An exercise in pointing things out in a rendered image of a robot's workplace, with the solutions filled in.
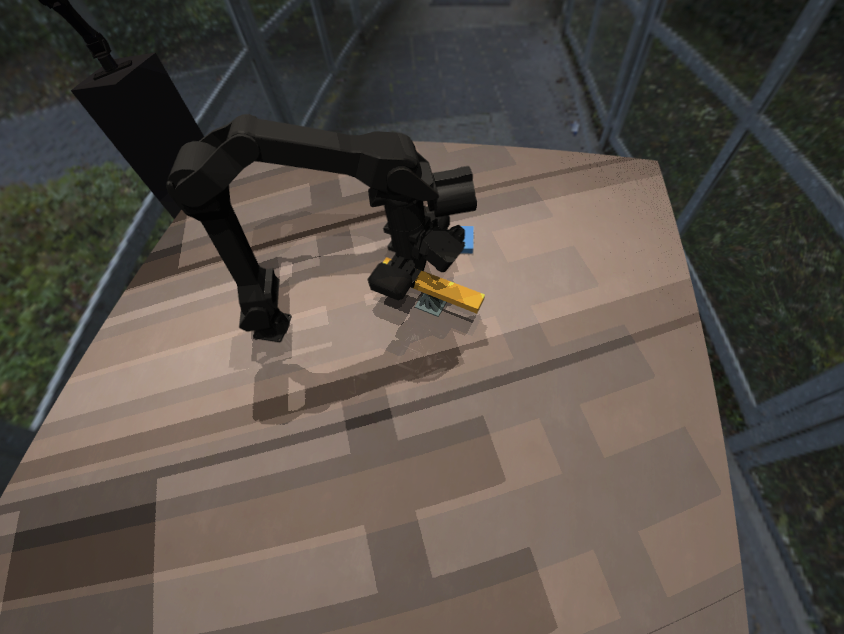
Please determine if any yellow bar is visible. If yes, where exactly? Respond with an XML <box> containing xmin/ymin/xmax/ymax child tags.
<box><xmin>413</xmin><ymin>271</ymin><xmax>485</xmax><ymax>314</ymax></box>

